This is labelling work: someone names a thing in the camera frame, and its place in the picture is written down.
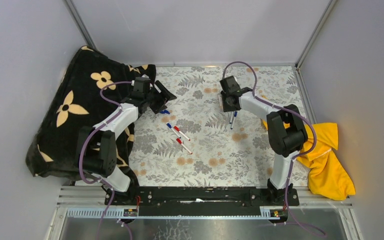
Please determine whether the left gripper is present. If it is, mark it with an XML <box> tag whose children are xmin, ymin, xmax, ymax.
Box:
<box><xmin>143</xmin><ymin>81</ymin><xmax>176</xmax><ymax>115</ymax></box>

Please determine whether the yellow capped marker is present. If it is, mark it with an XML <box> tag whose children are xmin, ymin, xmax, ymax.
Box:
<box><xmin>217</xmin><ymin>94</ymin><xmax>222</xmax><ymax>107</ymax></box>

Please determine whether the blue capped marker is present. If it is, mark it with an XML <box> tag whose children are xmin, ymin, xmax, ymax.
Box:
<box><xmin>230</xmin><ymin>111</ymin><xmax>238</xmax><ymax>130</ymax></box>
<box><xmin>166</xmin><ymin>123</ymin><xmax>182</xmax><ymax>139</ymax></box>

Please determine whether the red capped marker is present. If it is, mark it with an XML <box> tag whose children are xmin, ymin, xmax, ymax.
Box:
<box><xmin>176</xmin><ymin>138</ymin><xmax>193</xmax><ymax>155</ymax></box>
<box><xmin>173</xmin><ymin>126</ymin><xmax>191</xmax><ymax>141</ymax></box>

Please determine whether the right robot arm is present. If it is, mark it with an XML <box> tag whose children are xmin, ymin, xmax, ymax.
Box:
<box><xmin>219</xmin><ymin>76</ymin><xmax>308</xmax><ymax>206</ymax></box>

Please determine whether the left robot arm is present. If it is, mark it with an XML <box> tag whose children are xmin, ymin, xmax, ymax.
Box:
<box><xmin>76</xmin><ymin>77</ymin><xmax>177</xmax><ymax>206</ymax></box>

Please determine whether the black floral blanket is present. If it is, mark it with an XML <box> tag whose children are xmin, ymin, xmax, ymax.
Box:
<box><xmin>25</xmin><ymin>45</ymin><xmax>157</xmax><ymax>181</ymax></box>

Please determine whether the yellow cloth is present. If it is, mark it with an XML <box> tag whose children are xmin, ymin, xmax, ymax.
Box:
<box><xmin>261</xmin><ymin>95</ymin><xmax>357</xmax><ymax>202</ymax></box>

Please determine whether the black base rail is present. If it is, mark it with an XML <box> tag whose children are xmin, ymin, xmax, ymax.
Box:
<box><xmin>104</xmin><ymin>186</ymin><xmax>300</xmax><ymax>217</ymax></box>

